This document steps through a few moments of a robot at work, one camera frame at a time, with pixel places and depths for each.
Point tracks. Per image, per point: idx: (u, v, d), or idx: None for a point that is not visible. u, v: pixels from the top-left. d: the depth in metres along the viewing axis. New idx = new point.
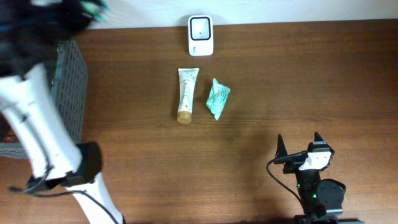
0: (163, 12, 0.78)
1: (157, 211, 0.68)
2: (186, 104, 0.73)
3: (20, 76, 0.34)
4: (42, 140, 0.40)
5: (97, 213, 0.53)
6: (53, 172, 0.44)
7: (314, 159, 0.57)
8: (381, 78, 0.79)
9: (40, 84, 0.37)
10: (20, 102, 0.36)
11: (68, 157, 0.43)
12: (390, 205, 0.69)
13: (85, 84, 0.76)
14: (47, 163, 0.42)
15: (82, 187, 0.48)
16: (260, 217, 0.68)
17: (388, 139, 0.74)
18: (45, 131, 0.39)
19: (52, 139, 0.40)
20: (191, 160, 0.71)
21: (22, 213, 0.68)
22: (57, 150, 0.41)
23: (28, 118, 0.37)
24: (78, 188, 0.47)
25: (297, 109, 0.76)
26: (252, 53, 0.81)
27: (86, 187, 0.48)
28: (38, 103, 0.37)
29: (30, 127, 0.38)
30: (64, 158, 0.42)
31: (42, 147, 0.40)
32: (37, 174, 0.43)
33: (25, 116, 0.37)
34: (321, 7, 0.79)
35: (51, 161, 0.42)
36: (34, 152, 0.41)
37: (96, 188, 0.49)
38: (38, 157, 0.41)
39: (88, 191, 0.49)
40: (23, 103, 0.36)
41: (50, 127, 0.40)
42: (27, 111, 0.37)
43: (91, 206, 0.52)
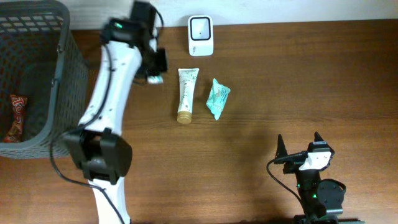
0: (163, 12, 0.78)
1: (157, 211, 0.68)
2: (186, 104, 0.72)
3: (129, 45, 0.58)
4: (109, 93, 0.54)
5: (108, 215, 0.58)
6: (94, 124, 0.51)
7: (314, 159, 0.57)
8: (381, 78, 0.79)
9: (133, 64, 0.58)
10: (117, 61, 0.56)
11: (116, 120, 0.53)
12: (390, 205, 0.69)
13: (86, 84, 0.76)
14: (99, 112, 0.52)
15: (103, 185, 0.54)
16: (260, 217, 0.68)
17: (388, 139, 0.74)
18: (116, 88, 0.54)
19: (116, 97, 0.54)
20: (191, 160, 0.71)
21: (23, 213, 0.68)
22: (113, 106, 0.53)
23: (114, 71, 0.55)
24: (99, 185, 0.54)
25: (298, 109, 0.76)
26: (252, 53, 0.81)
27: (106, 186, 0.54)
28: (128, 78, 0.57)
29: (109, 78, 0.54)
30: (113, 115, 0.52)
31: (106, 94, 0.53)
32: (83, 121, 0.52)
33: (114, 70, 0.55)
34: (321, 7, 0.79)
35: (102, 111, 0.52)
36: (95, 95, 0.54)
37: (114, 188, 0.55)
38: (95, 103, 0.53)
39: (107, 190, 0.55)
40: (117, 60, 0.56)
41: (123, 91, 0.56)
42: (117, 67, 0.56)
43: (106, 205, 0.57)
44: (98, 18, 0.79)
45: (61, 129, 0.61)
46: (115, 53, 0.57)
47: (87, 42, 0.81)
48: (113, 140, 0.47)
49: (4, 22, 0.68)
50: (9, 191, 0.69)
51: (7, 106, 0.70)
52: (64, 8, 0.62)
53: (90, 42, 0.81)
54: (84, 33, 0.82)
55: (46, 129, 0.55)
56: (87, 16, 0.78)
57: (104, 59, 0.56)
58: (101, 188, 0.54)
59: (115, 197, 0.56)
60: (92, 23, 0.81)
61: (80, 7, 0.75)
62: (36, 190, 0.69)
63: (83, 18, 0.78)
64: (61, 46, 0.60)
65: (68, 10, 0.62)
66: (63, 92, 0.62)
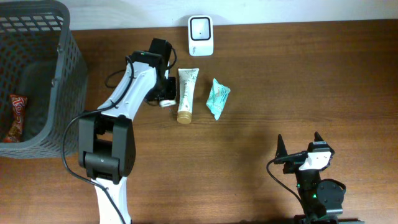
0: (164, 13, 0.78)
1: (157, 211, 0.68)
2: (186, 104, 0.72)
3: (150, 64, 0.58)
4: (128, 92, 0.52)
5: (109, 213, 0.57)
6: (107, 112, 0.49)
7: (314, 159, 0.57)
8: (381, 78, 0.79)
9: (150, 80, 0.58)
10: (138, 73, 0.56)
11: (130, 116, 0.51)
12: (390, 205, 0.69)
13: (84, 84, 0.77)
14: (116, 103, 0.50)
15: (106, 185, 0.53)
16: (260, 217, 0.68)
17: (388, 139, 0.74)
18: (135, 89, 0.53)
19: (134, 96, 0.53)
20: (191, 160, 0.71)
21: (23, 213, 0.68)
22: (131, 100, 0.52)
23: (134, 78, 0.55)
24: (102, 183, 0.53)
25: (297, 109, 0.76)
26: (252, 53, 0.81)
27: (108, 185, 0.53)
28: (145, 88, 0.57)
29: (130, 81, 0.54)
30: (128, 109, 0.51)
31: (125, 92, 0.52)
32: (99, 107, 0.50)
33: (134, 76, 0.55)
34: (321, 7, 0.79)
35: (120, 102, 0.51)
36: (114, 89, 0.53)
37: (116, 188, 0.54)
38: (112, 96, 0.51)
39: (109, 190, 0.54)
40: (139, 71, 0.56)
41: (138, 96, 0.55)
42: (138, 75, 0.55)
43: (106, 203, 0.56)
44: (99, 18, 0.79)
45: (61, 129, 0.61)
46: (137, 66, 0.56)
47: (87, 42, 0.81)
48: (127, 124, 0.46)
49: (4, 22, 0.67)
50: (9, 191, 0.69)
51: (7, 107, 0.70)
52: (64, 8, 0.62)
53: (91, 42, 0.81)
54: (84, 33, 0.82)
55: (46, 130, 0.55)
56: (87, 16, 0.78)
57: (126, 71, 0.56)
58: (103, 188, 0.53)
59: (117, 196, 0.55)
60: (92, 23, 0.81)
61: (80, 7, 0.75)
62: (36, 190, 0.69)
63: (84, 18, 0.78)
64: (61, 46, 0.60)
65: (68, 10, 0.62)
66: (63, 92, 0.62)
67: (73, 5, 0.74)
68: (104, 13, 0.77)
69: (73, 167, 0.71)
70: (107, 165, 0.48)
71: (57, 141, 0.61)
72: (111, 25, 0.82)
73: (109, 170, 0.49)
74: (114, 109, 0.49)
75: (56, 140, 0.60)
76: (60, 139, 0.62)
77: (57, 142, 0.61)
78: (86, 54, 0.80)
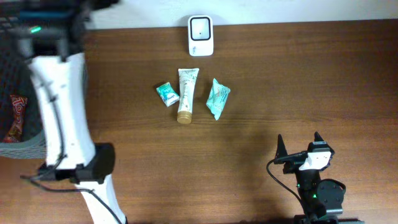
0: (164, 13, 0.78)
1: (157, 211, 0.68)
2: (186, 104, 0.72)
3: (60, 57, 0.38)
4: (61, 122, 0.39)
5: (102, 213, 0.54)
6: (64, 165, 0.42)
7: (314, 159, 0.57)
8: (381, 78, 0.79)
9: (78, 66, 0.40)
10: (53, 84, 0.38)
11: (84, 150, 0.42)
12: (390, 205, 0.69)
13: None
14: (63, 150, 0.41)
15: (90, 187, 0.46)
16: (260, 217, 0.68)
17: (388, 139, 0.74)
18: (66, 117, 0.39)
19: (74, 128, 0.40)
20: (191, 160, 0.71)
21: (23, 213, 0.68)
22: (74, 137, 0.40)
23: (56, 100, 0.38)
24: (86, 186, 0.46)
25: (297, 109, 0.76)
26: (252, 53, 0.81)
27: (94, 186, 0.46)
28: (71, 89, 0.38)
29: (51, 107, 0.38)
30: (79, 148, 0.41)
31: (60, 127, 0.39)
32: (48, 162, 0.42)
33: (53, 97, 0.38)
34: (321, 7, 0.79)
35: (67, 150, 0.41)
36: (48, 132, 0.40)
37: (104, 188, 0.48)
38: (54, 144, 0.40)
39: (96, 191, 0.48)
40: (55, 85, 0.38)
41: (74, 110, 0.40)
42: (57, 93, 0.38)
43: (97, 204, 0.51)
44: None
45: None
46: (41, 66, 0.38)
47: None
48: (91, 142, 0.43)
49: None
50: None
51: (7, 107, 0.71)
52: None
53: None
54: None
55: None
56: None
57: (37, 85, 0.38)
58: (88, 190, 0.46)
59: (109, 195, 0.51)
60: None
61: None
62: None
63: None
64: None
65: None
66: None
67: None
68: None
69: None
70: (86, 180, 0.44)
71: None
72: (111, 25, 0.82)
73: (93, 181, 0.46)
74: (68, 159, 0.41)
75: None
76: None
77: None
78: None
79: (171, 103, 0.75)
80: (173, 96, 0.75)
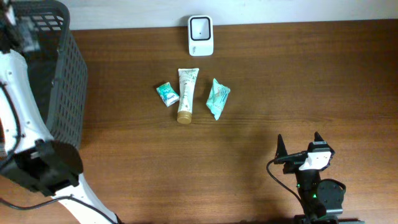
0: (163, 13, 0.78)
1: (157, 211, 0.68)
2: (186, 104, 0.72)
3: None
4: (14, 102, 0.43)
5: (91, 215, 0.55)
6: (23, 145, 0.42)
7: (314, 159, 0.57)
8: (381, 78, 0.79)
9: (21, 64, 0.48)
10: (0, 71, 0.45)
11: (41, 130, 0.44)
12: (390, 205, 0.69)
13: (84, 85, 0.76)
14: (20, 130, 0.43)
15: (68, 193, 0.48)
16: (260, 217, 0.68)
17: (388, 139, 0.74)
18: (18, 96, 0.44)
19: (26, 109, 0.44)
20: (191, 160, 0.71)
21: (23, 213, 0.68)
22: (27, 117, 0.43)
23: (5, 85, 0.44)
24: (63, 194, 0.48)
25: (297, 109, 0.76)
26: (252, 53, 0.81)
27: (72, 192, 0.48)
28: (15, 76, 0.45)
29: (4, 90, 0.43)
30: (36, 130, 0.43)
31: (13, 109, 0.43)
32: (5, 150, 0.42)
33: (4, 83, 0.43)
34: (321, 7, 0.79)
35: (23, 129, 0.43)
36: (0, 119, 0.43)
37: (82, 191, 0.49)
38: (9, 127, 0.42)
39: (75, 195, 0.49)
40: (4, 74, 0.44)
41: (23, 95, 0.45)
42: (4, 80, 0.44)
43: (82, 208, 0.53)
44: (99, 18, 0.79)
45: (61, 129, 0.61)
46: None
47: (87, 42, 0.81)
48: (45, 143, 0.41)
49: None
50: (8, 192, 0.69)
51: None
52: (64, 9, 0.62)
53: (91, 42, 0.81)
54: (84, 33, 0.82)
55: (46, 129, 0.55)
56: (87, 16, 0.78)
57: None
58: (67, 196, 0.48)
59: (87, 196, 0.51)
60: (92, 24, 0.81)
61: (79, 7, 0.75)
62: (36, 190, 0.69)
63: (83, 18, 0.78)
64: (60, 46, 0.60)
65: (68, 10, 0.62)
66: (63, 92, 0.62)
67: (73, 5, 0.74)
68: (104, 13, 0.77)
69: None
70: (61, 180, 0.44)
71: None
72: (110, 25, 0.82)
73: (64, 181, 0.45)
74: (25, 138, 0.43)
75: None
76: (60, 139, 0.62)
77: None
78: (86, 54, 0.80)
79: (171, 103, 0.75)
80: (173, 96, 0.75)
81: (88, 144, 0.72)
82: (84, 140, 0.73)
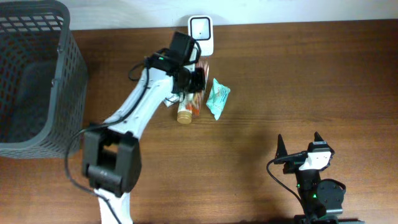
0: (163, 12, 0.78)
1: (156, 211, 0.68)
2: (186, 104, 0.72)
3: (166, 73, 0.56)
4: (141, 101, 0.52)
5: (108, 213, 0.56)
6: (148, 94, 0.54)
7: (314, 159, 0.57)
8: (381, 78, 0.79)
9: (165, 90, 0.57)
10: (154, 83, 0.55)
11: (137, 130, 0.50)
12: (390, 205, 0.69)
13: (84, 85, 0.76)
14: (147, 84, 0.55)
15: (108, 196, 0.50)
16: (260, 217, 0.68)
17: (388, 140, 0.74)
18: (147, 101, 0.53)
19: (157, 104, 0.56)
20: (192, 160, 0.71)
21: (22, 213, 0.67)
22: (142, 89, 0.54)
23: (148, 89, 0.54)
24: (106, 195, 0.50)
25: (297, 109, 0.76)
26: (252, 53, 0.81)
27: (110, 197, 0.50)
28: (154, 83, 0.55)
29: (143, 91, 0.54)
30: (137, 124, 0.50)
31: (136, 104, 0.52)
32: (107, 120, 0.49)
33: (149, 87, 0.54)
34: (321, 7, 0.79)
35: (149, 82, 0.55)
36: (165, 82, 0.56)
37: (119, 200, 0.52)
38: (158, 80, 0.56)
39: (111, 200, 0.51)
40: (154, 81, 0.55)
41: (152, 106, 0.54)
42: (152, 84, 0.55)
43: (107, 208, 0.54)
44: (98, 18, 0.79)
45: (61, 129, 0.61)
46: (152, 75, 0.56)
47: (87, 42, 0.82)
48: (132, 144, 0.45)
49: (4, 22, 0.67)
50: (8, 191, 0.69)
51: (7, 107, 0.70)
52: (64, 8, 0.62)
53: (91, 42, 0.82)
54: (84, 33, 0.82)
55: (46, 130, 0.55)
56: (87, 16, 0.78)
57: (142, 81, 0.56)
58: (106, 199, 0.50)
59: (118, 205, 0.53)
60: (92, 23, 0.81)
61: (79, 7, 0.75)
62: (36, 190, 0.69)
63: (83, 18, 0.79)
64: (61, 46, 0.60)
65: (68, 10, 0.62)
66: (63, 92, 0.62)
67: (74, 5, 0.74)
68: (104, 13, 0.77)
69: (73, 167, 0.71)
70: (109, 181, 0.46)
71: (58, 141, 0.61)
72: (111, 25, 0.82)
73: (111, 183, 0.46)
74: (150, 91, 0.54)
75: (56, 139, 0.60)
76: (60, 139, 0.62)
77: (58, 142, 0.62)
78: (86, 53, 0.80)
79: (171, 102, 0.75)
80: None
81: None
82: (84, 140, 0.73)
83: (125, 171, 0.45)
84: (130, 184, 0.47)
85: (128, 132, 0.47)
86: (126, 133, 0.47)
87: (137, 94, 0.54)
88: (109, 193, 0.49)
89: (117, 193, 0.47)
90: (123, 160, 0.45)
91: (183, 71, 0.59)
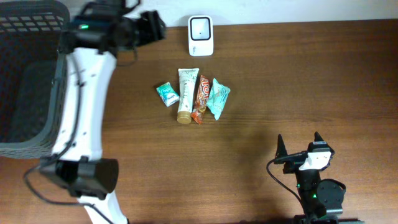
0: (163, 13, 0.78)
1: (157, 211, 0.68)
2: (186, 104, 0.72)
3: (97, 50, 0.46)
4: (85, 101, 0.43)
5: None
6: (86, 91, 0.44)
7: (314, 159, 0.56)
8: (380, 78, 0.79)
9: (109, 66, 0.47)
10: (86, 71, 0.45)
11: (93, 143, 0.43)
12: (390, 205, 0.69)
13: None
14: (80, 79, 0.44)
15: (91, 201, 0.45)
16: (260, 217, 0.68)
17: (388, 140, 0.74)
18: (82, 99, 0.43)
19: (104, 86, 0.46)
20: (192, 160, 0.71)
21: (22, 213, 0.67)
22: (93, 79, 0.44)
23: (83, 84, 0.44)
24: (87, 200, 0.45)
25: (298, 109, 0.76)
26: (252, 53, 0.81)
27: (94, 201, 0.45)
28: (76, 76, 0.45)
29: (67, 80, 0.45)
30: (89, 139, 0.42)
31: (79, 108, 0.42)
32: (55, 147, 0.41)
33: (83, 83, 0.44)
34: (321, 7, 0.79)
35: (83, 77, 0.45)
36: (100, 64, 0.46)
37: (105, 205, 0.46)
38: (89, 67, 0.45)
39: (96, 205, 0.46)
40: (86, 70, 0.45)
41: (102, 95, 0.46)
42: (86, 78, 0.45)
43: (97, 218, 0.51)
44: None
45: None
46: (83, 61, 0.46)
47: None
48: (91, 168, 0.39)
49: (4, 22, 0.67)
50: (8, 191, 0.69)
51: (7, 107, 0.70)
52: (64, 8, 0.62)
53: None
54: None
55: (46, 130, 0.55)
56: None
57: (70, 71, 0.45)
58: (89, 205, 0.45)
59: (108, 213, 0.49)
60: None
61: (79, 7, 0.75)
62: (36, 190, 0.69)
63: None
64: None
65: (68, 10, 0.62)
66: None
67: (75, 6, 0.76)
68: None
69: None
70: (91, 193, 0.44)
71: None
72: None
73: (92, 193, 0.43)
74: (86, 86, 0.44)
75: None
76: None
77: None
78: None
79: (171, 103, 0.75)
80: (173, 96, 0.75)
81: None
82: None
83: (99, 186, 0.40)
84: (107, 188, 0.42)
85: (82, 158, 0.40)
86: (81, 159, 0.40)
87: (72, 97, 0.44)
88: (92, 197, 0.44)
89: (101, 198, 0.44)
90: (88, 182, 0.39)
91: (124, 32, 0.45)
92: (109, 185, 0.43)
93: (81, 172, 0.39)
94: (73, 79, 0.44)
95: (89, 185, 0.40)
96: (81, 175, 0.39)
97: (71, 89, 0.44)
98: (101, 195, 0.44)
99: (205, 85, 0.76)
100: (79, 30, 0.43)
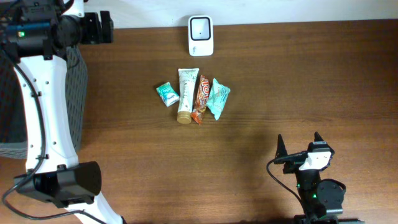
0: (163, 12, 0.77)
1: (157, 211, 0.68)
2: (186, 104, 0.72)
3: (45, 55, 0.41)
4: (45, 112, 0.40)
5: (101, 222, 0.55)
6: (45, 102, 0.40)
7: (314, 159, 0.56)
8: (380, 79, 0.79)
9: (62, 68, 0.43)
10: (39, 79, 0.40)
11: (66, 151, 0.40)
12: (390, 205, 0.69)
13: (84, 86, 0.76)
14: (35, 89, 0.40)
15: (80, 207, 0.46)
16: (259, 217, 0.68)
17: (388, 140, 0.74)
18: (43, 110, 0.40)
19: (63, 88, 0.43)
20: (192, 160, 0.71)
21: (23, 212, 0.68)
22: (48, 88, 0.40)
23: (40, 95, 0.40)
24: (76, 208, 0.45)
25: (297, 109, 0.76)
26: (251, 53, 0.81)
27: (84, 207, 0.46)
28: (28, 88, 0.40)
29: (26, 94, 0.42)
30: (60, 149, 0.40)
31: (41, 121, 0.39)
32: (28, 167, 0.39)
33: (38, 93, 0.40)
34: (321, 8, 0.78)
35: (38, 86, 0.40)
36: (50, 70, 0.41)
37: (95, 208, 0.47)
38: (41, 75, 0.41)
39: (87, 210, 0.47)
40: (39, 79, 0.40)
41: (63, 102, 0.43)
42: (41, 87, 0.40)
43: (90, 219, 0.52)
44: None
45: None
46: (34, 71, 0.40)
47: None
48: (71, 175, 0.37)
49: None
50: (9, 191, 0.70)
51: None
52: None
53: None
54: None
55: None
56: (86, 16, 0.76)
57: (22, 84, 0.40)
58: (80, 211, 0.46)
59: (100, 213, 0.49)
60: None
61: None
62: None
63: None
64: None
65: None
66: None
67: None
68: None
69: None
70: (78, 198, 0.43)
71: None
72: None
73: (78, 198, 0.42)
74: (43, 96, 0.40)
75: None
76: None
77: None
78: (85, 53, 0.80)
79: (171, 103, 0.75)
80: (173, 96, 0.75)
81: (87, 144, 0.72)
82: (84, 140, 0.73)
83: (83, 191, 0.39)
84: (93, 191, 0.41)
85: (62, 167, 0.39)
86: (60, 169, 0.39)
87: (32, 110, 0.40)
88: (80, 203, 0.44)
89: (89, 201, 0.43)
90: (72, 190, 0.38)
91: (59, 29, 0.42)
92: (94, 186, 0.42)
93: (61, 180, 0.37)
94: (27, 91, 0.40)
95: (74, 191, 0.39)
96: (62, 183, 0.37)
97: (28, 101, 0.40)
98: (88, 199, 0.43)
99: (205, 85, 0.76)
100: (20, 39, 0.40)
